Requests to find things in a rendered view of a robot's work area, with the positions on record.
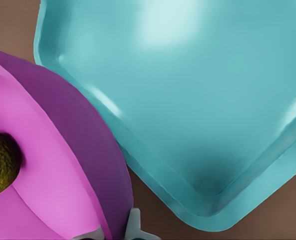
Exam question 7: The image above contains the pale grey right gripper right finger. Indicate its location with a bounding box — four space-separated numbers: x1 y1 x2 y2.
124 207 159 240

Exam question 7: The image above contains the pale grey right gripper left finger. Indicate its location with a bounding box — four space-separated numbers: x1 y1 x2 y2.
71 224 106 240

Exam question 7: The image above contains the purple plate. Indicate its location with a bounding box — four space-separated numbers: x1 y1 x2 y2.
0 47 132 240

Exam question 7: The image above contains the orange fruit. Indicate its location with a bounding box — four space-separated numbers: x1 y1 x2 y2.
0 128 22 198

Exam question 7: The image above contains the teal tray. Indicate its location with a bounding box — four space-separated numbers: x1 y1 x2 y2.
33 0 296 231

